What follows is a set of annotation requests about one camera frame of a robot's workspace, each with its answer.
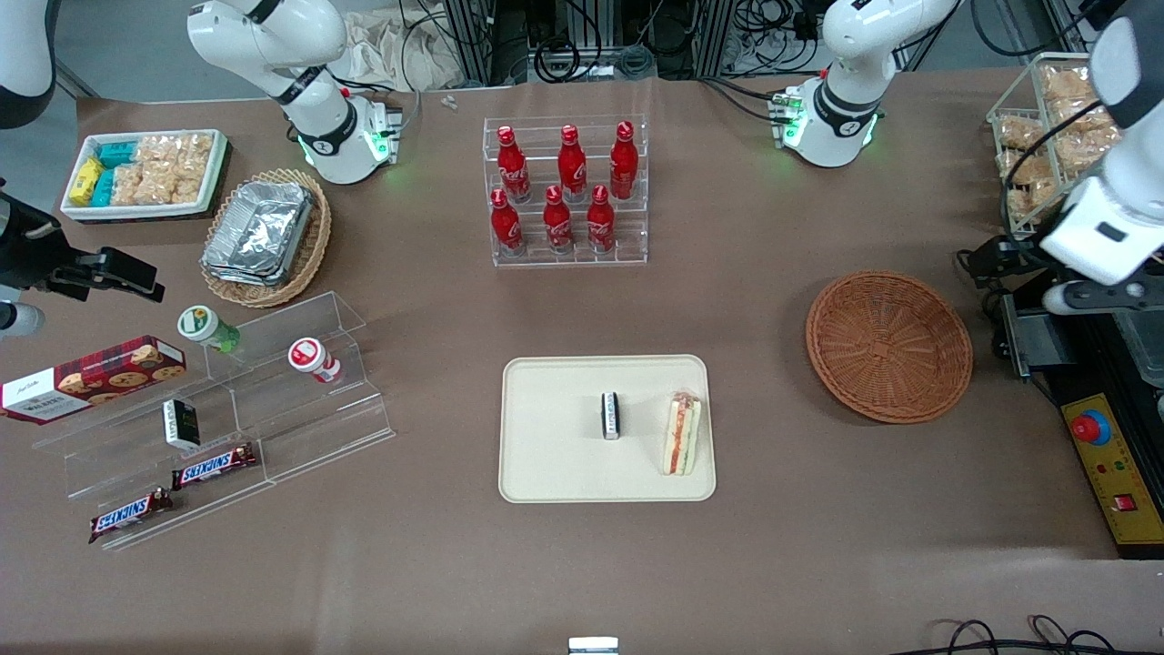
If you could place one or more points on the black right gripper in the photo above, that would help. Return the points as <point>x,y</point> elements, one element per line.
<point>35,253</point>

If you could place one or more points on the triangular sandwich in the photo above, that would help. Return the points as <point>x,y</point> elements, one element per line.
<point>682,435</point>

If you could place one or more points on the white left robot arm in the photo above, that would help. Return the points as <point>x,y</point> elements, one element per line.
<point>850,55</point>

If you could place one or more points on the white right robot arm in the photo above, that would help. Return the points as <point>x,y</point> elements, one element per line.
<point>273,45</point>

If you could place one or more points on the white rectangular snack tray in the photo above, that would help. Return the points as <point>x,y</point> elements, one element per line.
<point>136,211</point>

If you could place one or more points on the round brown wicker basket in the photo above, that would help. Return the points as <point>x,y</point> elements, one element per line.
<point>887,346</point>

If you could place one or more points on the oval light wicker basket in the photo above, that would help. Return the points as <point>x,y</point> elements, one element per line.
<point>314,246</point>

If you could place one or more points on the beige plastic tray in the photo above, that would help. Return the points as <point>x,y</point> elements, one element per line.
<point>555,455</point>

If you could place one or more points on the bagged bread pastry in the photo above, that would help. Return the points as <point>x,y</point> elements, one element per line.
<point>1068,84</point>
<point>1032,198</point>
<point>1082,118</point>
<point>1082,153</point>
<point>1020,166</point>
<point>1020,134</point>

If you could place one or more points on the teal snack packet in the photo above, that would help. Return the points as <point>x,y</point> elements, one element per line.
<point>103,187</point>
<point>116,154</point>

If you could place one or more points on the yellow snack packet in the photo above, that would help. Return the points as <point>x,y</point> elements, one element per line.
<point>85,182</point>

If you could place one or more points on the clear bag of crackers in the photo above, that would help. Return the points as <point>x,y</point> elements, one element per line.
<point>186,185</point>
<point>177,150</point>
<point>136,185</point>

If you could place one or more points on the red tartan cookie box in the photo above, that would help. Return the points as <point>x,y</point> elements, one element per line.
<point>91,377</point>

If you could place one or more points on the green lidded cup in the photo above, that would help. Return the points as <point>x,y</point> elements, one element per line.
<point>205,327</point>

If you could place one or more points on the stack of foil trays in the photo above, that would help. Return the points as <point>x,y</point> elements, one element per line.
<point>259,232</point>

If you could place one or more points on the small black white box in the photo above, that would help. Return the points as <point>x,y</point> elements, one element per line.
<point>611,417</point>
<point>182,424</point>

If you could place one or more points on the Snickers chocolate bar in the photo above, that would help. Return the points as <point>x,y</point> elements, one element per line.
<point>214,467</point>
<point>130,515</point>

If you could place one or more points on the red lidded cup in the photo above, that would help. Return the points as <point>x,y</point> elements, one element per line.
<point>311,357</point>

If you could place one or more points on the yellow emergency stop box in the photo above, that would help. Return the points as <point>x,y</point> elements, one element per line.
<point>1114,491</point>

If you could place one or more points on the clear acrylic stepped stand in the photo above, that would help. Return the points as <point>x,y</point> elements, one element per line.
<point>309,428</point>

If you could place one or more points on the beige crumpled cloth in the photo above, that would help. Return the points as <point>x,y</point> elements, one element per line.
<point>382,50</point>

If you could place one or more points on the clear acrylic bottle rack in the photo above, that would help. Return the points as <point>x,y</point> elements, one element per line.
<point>627,246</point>

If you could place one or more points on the red cola bottle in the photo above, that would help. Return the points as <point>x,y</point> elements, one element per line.
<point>624,164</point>
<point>600,223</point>
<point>571,168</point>
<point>506,226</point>
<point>510,168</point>
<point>557,223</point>

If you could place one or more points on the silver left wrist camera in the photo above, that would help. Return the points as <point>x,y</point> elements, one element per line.
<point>1096,298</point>

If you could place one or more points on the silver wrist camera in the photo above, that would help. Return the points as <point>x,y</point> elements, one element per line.
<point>1096,298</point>
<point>18,319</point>

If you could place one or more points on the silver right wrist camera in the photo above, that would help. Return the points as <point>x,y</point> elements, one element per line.
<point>18,319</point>

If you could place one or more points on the aluminium frame with equipment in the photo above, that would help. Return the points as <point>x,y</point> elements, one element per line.
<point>509,36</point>

